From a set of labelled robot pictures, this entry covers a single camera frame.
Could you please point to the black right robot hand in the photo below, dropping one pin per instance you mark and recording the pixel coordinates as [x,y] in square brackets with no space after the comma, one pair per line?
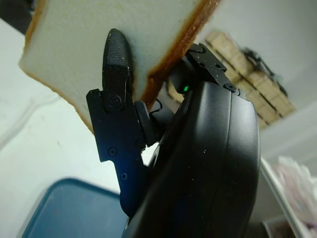
[210,161]

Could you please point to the toast slice with brown crust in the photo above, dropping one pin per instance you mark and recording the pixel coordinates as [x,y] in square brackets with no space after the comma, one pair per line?
[74,44]

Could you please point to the wooden crates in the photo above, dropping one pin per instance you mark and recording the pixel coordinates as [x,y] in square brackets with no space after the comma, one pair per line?
[260,86]

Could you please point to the blue plastic tray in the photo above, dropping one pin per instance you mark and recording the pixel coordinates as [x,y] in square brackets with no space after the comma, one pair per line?
[74,213]

